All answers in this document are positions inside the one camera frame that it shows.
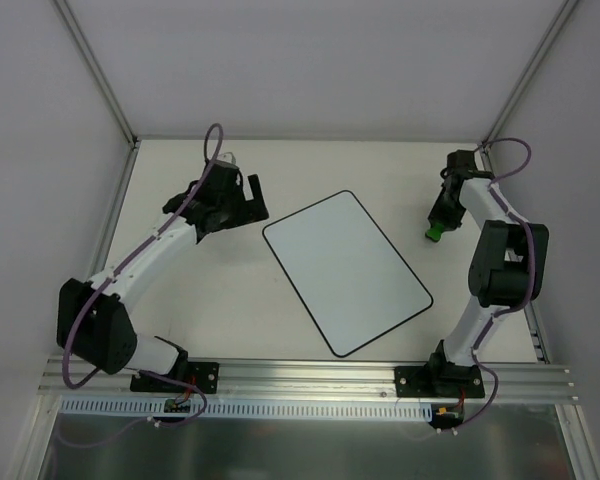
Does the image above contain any green whiteboard eraser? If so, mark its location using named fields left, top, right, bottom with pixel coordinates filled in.
left=425, top=225, right=444, bottom=243

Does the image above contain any small whiteboard black frame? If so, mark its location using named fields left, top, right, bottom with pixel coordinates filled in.
left=262, top=190, right=434, bottom=358

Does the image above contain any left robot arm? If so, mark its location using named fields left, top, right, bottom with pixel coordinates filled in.
left=56, top=161, right=269, bottom=391

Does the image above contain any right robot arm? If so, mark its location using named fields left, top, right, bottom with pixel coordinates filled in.
left=424, top=150, right=549, bottom=398

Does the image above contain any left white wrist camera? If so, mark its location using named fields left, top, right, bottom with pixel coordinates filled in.
left=217, top=152, right=237, bottom=167

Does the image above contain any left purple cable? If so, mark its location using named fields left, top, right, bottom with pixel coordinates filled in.
left=54, top=123, right=227, bottom=447

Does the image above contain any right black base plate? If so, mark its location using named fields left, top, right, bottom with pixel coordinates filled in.
left=394, top=364, right=485, bottom=399

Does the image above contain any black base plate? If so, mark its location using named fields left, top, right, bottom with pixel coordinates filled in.
left=394, top=364, right=485, bottom=399
left=130, top=360, right=220, bottom=394

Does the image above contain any left aluminium frame post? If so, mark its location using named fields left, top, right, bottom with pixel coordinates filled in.
left=51, top=0, right=140, bottom=274

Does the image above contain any aluminium frame post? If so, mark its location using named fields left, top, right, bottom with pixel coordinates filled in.
left=479, top=0, right=580, bottom=364
left=51, top=0, right=140, bottom=274

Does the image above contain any aluminium mounting rail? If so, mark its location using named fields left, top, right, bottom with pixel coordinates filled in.
left=38, top=353, right=579, bottom=404

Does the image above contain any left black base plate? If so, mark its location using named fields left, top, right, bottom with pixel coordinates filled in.
left=130, top=360, right=220, bottom=394

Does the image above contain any right aluminium frame post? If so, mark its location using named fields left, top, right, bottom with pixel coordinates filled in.
left=479, top=0, right=580, bottom=364

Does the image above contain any white slotted cable duct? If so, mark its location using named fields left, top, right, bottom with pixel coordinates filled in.
left=59, top=396, right=433, bottom=423

